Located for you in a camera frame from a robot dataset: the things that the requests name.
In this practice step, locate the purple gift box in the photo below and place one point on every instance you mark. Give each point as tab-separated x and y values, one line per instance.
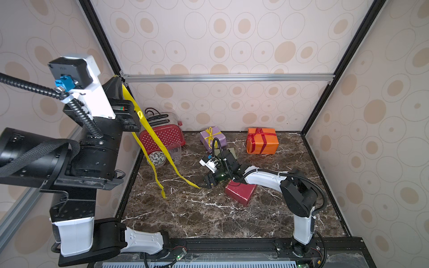
222	141

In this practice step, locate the horizontal aluminium bar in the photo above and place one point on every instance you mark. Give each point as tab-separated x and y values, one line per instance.
202	78

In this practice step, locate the orange gift box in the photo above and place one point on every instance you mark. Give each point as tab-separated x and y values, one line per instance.
264	142

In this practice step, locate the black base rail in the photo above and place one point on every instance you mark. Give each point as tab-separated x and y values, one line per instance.
340	252

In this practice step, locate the black frame post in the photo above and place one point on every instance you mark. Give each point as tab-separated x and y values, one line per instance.
100	37
361	33

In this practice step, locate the clear plastic cup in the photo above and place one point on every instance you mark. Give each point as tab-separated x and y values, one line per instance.
175	151

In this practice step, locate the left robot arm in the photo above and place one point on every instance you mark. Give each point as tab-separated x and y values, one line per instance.
74	170

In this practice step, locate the black frame post left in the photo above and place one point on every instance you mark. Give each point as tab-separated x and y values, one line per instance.
100	37

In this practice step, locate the green gift box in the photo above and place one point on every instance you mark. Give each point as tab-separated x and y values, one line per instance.
233	153

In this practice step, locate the red polka dot toaster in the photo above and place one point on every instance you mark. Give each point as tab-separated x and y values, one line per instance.
166	126

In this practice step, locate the patterned ceramic bowl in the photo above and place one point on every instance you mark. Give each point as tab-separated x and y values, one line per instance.
157	158

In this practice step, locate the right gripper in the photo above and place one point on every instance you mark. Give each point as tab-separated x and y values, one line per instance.
218	174

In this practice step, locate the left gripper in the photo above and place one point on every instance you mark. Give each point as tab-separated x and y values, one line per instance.
117	93

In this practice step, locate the red ribbon on orange box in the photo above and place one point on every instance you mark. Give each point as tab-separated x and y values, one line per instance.
260	137

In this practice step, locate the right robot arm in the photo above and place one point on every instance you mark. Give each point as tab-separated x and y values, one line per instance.
304	198

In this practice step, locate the dark red gift box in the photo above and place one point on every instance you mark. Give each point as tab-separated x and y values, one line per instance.
240	192

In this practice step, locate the black frame post right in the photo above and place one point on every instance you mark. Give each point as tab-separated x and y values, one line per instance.
361	33

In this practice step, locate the yellow ribbon on purple box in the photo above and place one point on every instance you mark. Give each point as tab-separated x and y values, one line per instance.
212	132

